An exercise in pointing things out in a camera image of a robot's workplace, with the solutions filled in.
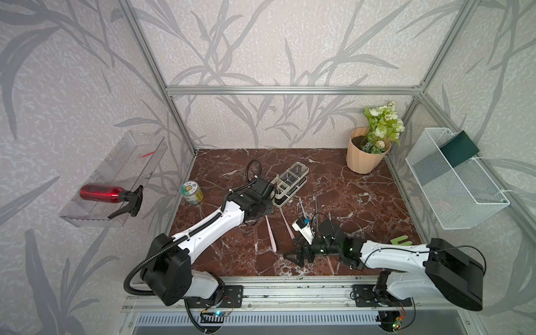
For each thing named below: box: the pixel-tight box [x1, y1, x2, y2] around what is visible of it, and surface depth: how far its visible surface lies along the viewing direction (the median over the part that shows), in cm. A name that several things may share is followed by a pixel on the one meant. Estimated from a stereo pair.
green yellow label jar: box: [180, 180, 204, 206], surface depth 96 cm
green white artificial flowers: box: [360, 101, 406, 155], surface depth 95 cm
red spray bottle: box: [79, 184, 144, 219], surface depth 56 cm
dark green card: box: [439, 129, 481, 168], surface depth 71 cm
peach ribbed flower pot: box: [346, 127, 392, 175], surface depth 104 cm
